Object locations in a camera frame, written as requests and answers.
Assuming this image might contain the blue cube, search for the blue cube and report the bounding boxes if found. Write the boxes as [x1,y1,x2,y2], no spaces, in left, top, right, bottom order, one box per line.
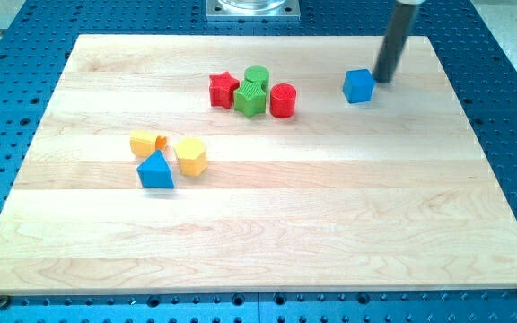
[343,69,375,103]

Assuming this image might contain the green star block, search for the green star block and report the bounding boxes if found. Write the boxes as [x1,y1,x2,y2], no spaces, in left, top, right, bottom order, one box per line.
[233,80,267,118]

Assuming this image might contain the yellow hexagon block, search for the yellow hexagon block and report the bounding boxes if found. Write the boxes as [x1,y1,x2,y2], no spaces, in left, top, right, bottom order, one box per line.
[173,137,207,177]

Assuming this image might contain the red cylinder block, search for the red cylinder block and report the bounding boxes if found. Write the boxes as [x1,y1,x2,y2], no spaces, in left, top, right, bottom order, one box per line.
[269,83,297,118]

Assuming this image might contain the red star block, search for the red star block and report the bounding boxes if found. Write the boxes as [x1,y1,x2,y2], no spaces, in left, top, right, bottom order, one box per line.
[209,72,240,109]

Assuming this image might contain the green cylinder block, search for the green cylinder block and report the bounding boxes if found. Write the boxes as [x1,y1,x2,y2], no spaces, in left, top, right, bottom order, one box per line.
[244,65,270,91]

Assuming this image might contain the wooden board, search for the wooden board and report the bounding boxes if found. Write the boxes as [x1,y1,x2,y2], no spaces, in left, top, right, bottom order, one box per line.
[0,34,517,295]

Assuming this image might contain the blue triangle block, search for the blue triangle block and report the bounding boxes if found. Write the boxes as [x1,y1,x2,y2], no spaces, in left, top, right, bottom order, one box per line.
[136,150,174,189]

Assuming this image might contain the yellow tipped-over block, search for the yellow tipped-over block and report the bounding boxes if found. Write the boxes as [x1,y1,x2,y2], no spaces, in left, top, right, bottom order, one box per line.
[129,130,167,158]

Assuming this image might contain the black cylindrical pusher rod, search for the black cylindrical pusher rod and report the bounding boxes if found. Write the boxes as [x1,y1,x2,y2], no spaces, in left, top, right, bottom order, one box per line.
[372,0,424,83]

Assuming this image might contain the left corner screw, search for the left corner screw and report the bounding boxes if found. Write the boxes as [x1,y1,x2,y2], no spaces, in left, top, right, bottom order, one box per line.
[0,295,11,310]

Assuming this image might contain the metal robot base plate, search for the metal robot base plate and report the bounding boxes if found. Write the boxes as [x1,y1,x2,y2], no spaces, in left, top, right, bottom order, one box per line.
[205,0,301,21]

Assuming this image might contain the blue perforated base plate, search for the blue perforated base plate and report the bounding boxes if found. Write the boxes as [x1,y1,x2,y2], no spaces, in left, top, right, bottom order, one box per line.
[0,1,517,322]

